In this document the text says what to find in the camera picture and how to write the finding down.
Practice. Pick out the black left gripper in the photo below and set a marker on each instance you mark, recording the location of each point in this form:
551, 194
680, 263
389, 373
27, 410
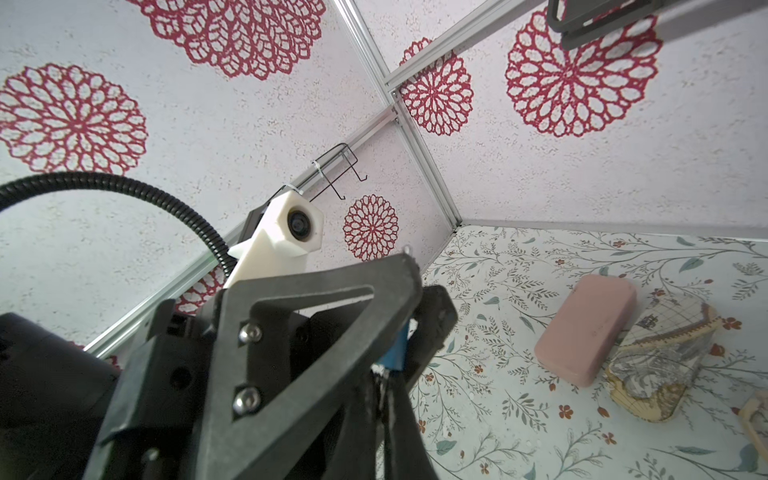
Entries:
66, 414

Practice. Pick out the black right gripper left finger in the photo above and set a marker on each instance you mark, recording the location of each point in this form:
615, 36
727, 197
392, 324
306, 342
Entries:
349, 439

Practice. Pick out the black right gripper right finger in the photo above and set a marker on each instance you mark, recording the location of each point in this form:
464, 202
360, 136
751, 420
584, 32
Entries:
405, 456

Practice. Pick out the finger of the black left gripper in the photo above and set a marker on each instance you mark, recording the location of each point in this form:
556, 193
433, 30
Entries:
435, 317
288, 351

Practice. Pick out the blue padlock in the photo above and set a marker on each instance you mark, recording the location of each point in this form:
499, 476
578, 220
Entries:
395, 357

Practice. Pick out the pink rectangular case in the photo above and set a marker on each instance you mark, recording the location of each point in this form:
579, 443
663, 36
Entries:
577, 341

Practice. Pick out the patterned cream pouch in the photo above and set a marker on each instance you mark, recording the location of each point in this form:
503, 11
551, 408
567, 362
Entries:
660, 356

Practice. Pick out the black wire wall rack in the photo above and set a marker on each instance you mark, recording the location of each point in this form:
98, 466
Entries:
324, 173

